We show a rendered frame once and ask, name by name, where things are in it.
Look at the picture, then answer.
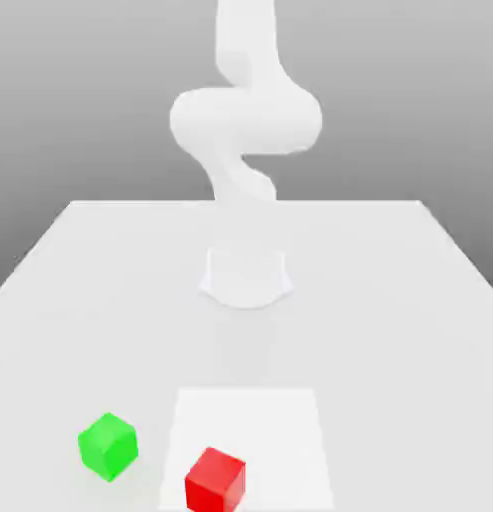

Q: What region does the small red cube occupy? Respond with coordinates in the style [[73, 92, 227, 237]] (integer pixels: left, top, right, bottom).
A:
[[184, 446, 248, 512]]

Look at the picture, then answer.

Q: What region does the small green cube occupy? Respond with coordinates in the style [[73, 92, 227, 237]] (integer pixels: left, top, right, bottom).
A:
[[77, 411, 140, 484]]

